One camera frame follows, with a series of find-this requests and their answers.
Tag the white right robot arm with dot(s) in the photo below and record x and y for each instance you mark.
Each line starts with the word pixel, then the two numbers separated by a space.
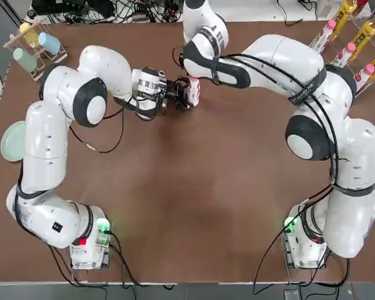
pixel 356 175

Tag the light blue cup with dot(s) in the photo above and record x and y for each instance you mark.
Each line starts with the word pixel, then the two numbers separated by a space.
pixel 50 42

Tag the grey metal floor box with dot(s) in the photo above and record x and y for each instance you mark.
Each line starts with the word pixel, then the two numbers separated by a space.
pixel 290 295

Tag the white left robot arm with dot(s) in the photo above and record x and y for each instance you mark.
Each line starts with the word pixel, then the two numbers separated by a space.
pixel 43 150

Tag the clear acrylic bottle shelf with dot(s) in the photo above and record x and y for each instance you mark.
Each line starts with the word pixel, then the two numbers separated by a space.
pixel 334 47

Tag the light yellow cup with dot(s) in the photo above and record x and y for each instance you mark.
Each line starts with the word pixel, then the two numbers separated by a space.
pixel 29 34

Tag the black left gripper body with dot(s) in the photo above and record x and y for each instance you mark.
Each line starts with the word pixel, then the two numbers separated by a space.
pixel 172 93

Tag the mint green plate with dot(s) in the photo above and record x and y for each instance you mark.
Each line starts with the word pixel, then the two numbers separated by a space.
pixel 12 143

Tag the light green cup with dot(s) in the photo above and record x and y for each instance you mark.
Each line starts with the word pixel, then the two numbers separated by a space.
pixel 25 59

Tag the white pink-capped milk bottle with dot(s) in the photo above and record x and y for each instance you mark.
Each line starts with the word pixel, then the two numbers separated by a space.
pixel 323 34
pixel 365 73
pixel 347 54

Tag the white drink bottle pink label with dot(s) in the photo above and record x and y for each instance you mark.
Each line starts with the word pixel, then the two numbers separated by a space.
pixel 195 93

